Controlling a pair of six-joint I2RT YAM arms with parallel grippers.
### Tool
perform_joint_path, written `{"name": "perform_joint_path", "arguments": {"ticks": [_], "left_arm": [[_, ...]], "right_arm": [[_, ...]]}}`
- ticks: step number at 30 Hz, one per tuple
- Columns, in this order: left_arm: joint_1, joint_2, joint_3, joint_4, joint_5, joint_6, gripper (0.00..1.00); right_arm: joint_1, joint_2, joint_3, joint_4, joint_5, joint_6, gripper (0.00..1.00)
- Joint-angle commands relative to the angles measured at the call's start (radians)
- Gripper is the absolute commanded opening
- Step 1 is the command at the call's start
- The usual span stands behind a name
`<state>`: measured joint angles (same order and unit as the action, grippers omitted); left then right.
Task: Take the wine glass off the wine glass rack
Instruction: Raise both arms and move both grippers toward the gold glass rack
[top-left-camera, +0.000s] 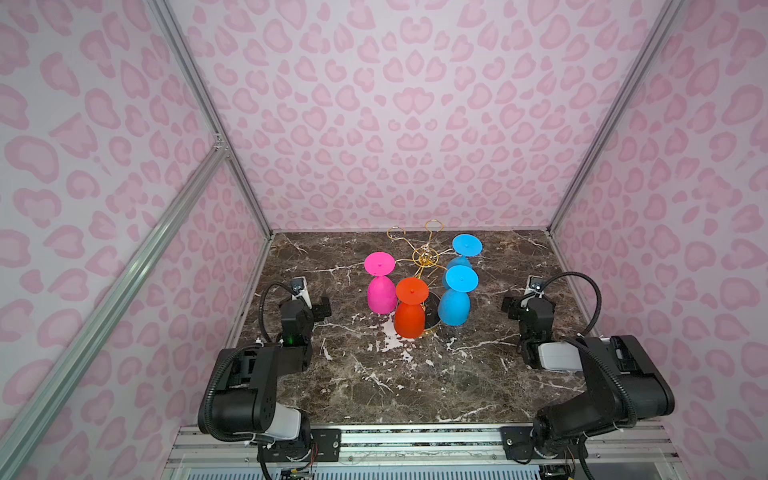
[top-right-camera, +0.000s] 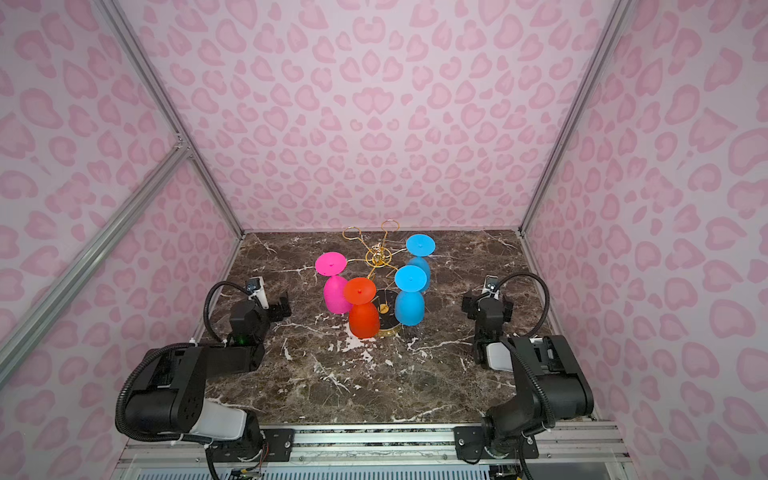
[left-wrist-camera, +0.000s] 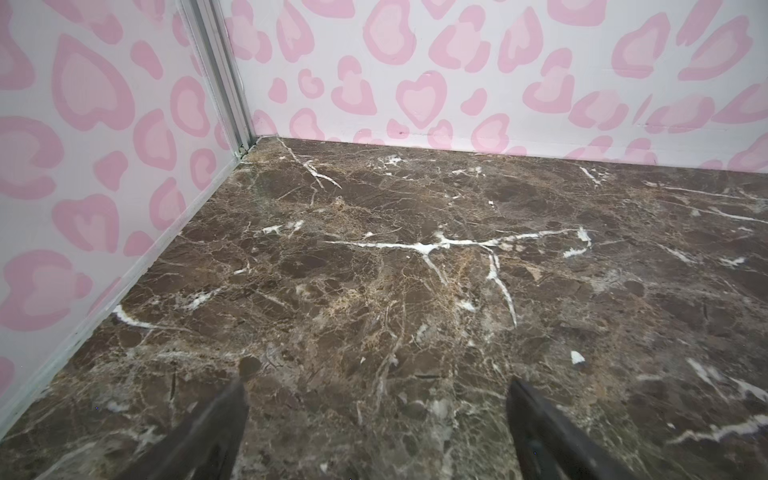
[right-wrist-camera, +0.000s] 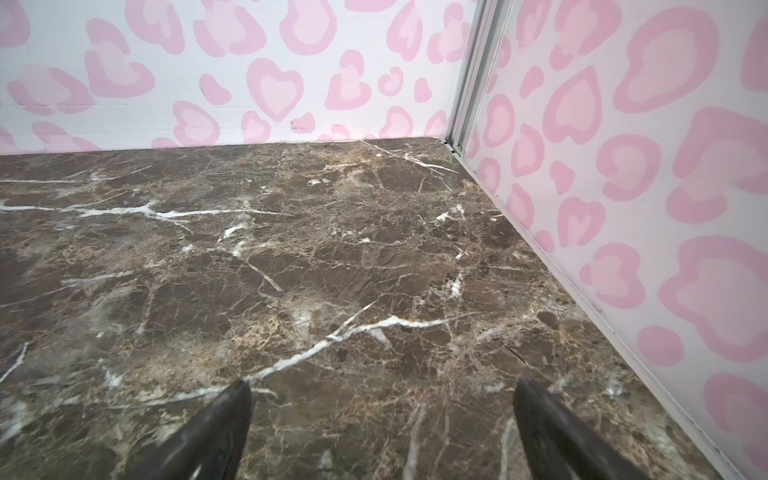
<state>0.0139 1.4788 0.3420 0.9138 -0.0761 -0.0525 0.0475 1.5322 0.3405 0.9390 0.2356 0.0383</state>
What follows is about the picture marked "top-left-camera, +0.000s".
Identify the blue wine glass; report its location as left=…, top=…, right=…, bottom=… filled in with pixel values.
left=438, top=265, right=479, bottom=326
left=446, top=234, right=483, bottom=270

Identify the red plastic wine glass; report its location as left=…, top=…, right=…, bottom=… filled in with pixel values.
left=394, top=277, right=429, bottom=339

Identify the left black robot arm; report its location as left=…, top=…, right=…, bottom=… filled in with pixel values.
left=197, top=296, right=332, bottom=462

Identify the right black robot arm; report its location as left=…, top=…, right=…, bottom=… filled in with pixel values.
left=501, top=293, right=675, bottom=464

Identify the pink plastic wine glass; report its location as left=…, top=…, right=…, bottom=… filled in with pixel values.
left=364, top=252, right=398, bottom=315

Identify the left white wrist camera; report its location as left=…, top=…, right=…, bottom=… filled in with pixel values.
left=289, top=276, right=312, bottom=308

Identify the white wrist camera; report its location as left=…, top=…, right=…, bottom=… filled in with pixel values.
left=289, top=276, right=312, bottom=308
left=525, top=275, right=546, bottom=294

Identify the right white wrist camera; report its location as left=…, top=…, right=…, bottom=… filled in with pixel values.
left=525, top=275, right=546, bottom=294

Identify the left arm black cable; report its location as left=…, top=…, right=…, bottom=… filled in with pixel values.
left=258, top=281, right=299, bottom=346

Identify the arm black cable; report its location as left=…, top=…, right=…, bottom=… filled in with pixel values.
left=258, top=281, right=299, bottom=346
left=539, top=271, right=603, bottom=337

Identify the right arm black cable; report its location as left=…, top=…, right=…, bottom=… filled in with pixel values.
left=539, top=271, right=603, bottom=337

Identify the gold wire glass rack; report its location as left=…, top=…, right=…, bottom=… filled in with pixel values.
left=387, top=219, right=444, bottom=337

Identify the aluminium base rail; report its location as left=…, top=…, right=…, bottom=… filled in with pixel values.
left=162, top=422, right=687, bottom=479

